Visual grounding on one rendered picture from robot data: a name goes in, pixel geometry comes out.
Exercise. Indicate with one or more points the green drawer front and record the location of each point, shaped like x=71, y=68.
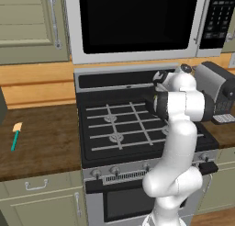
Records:
x=42, y=184
x=227, y=156

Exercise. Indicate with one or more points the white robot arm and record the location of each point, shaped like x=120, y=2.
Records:
x=179, y=150

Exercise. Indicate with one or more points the silver stove knob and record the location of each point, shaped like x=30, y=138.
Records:
x=147, y=167
x=204, y=157
x=115, y=171
x=97, y=174

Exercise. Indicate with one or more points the green lower cupboard door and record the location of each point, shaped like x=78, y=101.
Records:
x=218, y=189
x=42, y=209

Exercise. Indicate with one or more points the silver oven door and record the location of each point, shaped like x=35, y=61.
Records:
x=122, y=202

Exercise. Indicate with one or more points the silver microwave oven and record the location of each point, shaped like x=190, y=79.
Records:
x=137, y=24

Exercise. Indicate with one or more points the grey black toaster oven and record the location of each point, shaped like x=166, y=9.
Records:
x=218, y=88

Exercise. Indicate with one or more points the dark grey box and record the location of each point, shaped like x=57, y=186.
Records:
x=2, y=105

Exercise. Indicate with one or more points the black gas hob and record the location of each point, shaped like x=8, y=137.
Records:
x=128, y=125

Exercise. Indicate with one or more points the green upper cupboard door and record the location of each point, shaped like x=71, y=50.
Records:
x=30, y=27
x=230, y=36

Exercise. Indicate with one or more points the green cupboard door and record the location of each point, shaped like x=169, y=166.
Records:
x=30, y=27
x=42, y=209
x=218, y=189
x=230, y=36

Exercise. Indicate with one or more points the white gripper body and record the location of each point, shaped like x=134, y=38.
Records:
x=159, y=77

